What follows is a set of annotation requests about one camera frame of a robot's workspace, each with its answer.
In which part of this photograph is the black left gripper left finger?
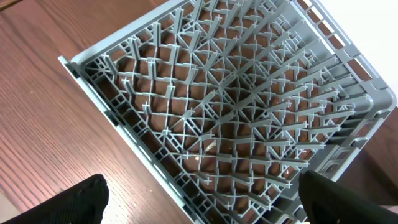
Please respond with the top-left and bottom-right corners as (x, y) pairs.
(4, 174), (109, 224)

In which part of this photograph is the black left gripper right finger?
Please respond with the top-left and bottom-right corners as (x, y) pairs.
(298, 171), (397, 224)

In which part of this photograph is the grey plastic dish rack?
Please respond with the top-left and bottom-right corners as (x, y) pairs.
(59, 0), (397, 223)

